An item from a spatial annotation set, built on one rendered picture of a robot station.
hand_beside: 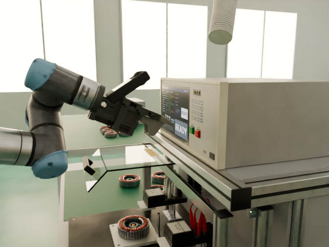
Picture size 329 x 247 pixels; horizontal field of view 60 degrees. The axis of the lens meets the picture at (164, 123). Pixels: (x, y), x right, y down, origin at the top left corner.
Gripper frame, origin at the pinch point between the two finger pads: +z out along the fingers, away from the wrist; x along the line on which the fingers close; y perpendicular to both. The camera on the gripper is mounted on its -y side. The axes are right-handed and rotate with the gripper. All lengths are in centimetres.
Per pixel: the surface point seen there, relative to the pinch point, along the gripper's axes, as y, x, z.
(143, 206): 31.3, -19.2, 11.7
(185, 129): 0.7, -5.1, 8.0
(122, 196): 44, -57, 16
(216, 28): -65, -102, 46
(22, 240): 139, -163, -10
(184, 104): -6.1, -5.8, 4.9
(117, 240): 44.3, -17.0, 7.1
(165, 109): -2.6, -23.6, 6.5
